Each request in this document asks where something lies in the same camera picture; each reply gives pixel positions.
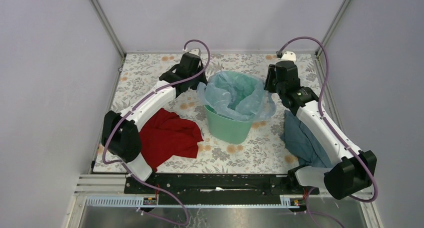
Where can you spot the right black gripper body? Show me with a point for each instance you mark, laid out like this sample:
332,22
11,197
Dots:
271,84

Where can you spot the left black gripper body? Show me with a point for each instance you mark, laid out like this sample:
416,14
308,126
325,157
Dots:
199,78

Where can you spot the floral table mat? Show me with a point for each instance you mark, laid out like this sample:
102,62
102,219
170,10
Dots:
262,152

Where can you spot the blue-grey cloth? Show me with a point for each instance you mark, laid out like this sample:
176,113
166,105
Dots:
301,143

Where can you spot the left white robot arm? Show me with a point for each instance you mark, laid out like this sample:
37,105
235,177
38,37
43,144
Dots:
120,132

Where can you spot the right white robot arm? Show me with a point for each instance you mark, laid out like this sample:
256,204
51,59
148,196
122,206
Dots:
352,169

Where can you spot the green plastic trash bin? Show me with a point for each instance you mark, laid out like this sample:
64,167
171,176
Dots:
226,129

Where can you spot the light blue plastic trash bag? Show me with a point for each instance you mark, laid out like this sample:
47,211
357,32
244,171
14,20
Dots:
237,96

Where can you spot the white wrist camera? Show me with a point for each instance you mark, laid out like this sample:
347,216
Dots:
194,51
286,56

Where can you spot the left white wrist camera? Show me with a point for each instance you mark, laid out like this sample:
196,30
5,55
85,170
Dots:
194,51

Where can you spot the red cloth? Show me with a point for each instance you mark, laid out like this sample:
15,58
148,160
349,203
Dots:
165,135

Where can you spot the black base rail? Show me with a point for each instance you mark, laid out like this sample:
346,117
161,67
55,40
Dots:
218,189

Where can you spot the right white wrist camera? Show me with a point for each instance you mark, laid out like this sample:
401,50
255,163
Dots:
286,56

